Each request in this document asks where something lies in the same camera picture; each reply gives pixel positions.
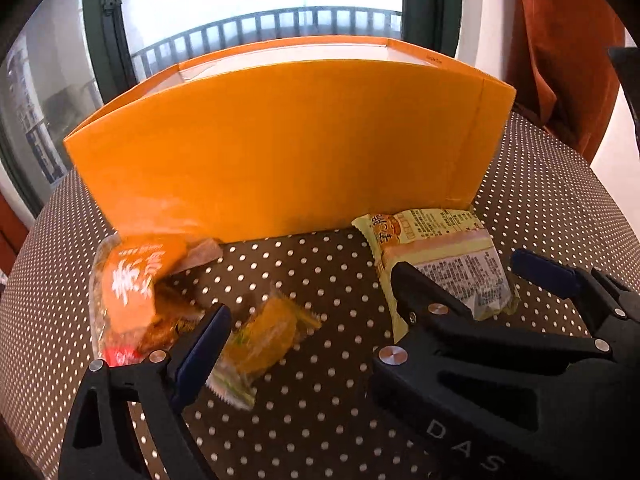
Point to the dark balcony railing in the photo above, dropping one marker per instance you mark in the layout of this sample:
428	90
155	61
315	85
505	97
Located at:
250	21

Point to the orange cardboard box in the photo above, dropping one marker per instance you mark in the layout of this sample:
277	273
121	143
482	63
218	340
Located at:
275	150

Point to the dark green window frame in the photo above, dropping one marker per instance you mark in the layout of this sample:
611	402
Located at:
105	35

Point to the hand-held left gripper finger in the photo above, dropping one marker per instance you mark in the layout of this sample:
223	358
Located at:
199	357

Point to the yellow snack packet white label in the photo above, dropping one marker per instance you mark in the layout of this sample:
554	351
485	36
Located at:
440	245

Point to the rust orange curtain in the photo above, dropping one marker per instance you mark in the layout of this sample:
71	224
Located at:
560	60
10	232

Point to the brown polka dot tablecloth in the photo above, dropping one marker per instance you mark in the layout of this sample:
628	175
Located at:
325	270

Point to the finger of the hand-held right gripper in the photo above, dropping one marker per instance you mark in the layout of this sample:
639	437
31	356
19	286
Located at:
412	290
542	274

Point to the small clear orange snack packet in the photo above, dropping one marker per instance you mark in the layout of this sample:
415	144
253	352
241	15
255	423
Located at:
265	332

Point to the dark object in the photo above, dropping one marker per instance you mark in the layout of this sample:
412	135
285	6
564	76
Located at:
627	95

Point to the grey apartment building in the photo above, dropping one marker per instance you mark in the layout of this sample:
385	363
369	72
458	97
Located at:
35	130

